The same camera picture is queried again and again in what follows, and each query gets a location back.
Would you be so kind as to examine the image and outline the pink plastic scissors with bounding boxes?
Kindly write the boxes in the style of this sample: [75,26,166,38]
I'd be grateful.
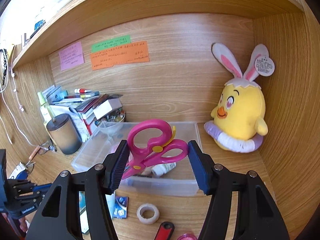
[122,119,189,179]

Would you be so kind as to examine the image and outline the white tape roll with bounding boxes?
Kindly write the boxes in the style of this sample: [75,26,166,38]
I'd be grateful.
[136,203,159,225]

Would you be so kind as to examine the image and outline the pink round cosmetic jar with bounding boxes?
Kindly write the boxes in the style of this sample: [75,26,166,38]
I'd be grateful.
[177,233,197,240]

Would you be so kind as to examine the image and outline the person's left hand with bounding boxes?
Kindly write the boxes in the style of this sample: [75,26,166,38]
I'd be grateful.
[19,217,30,233]

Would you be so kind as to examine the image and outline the blue max card pack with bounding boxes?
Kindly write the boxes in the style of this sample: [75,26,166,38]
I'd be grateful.
[113,196,129,219]

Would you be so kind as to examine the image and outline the eyeglasses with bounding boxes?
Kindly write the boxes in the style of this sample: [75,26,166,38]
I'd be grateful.
[25,140,57,174]

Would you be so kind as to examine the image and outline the white small bottle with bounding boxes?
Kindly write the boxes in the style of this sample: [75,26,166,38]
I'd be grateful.
[151,162,176,177]

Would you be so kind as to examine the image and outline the brown cylindrical container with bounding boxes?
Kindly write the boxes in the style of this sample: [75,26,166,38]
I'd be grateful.
[46,113,82,155]

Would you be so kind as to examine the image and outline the clear bowl of trinkets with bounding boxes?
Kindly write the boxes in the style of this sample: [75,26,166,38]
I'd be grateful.
[94,108,125,127]

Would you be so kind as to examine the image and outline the light green spray bottle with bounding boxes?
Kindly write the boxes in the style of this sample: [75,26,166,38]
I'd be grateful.
[37,92,55,126]

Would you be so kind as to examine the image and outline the stack of books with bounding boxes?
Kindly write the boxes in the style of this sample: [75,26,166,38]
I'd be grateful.
[42,85,122,142]

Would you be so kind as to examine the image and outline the clear plastic storage bin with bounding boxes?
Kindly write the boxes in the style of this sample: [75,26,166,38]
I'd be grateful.
[72,119,201,197]

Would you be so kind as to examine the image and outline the white small box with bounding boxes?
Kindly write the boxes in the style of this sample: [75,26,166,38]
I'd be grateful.
[93,98,123,120]

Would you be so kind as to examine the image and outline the yellow chick plush toy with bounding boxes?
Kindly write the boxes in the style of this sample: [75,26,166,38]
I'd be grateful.
[204,43,275,153]

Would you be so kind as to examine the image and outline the pink sticky note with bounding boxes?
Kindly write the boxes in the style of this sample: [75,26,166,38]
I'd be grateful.
[59,41,84,71]

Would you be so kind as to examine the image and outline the orange sticky note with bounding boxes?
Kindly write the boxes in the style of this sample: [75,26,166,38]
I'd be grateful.
[90,41,150,70]

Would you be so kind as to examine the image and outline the green sticky note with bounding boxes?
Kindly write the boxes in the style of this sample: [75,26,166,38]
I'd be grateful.
[91,35,131,53]

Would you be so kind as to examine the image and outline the wooden shelf board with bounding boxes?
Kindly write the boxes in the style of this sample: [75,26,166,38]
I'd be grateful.
[13,0,303,67]

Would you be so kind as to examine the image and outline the white charging cable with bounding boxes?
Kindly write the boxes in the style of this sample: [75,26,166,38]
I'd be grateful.
[0,45,51,151]

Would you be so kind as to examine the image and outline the red black handled brush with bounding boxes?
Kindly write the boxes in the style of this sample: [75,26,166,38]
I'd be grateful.
[154,222,175,240]

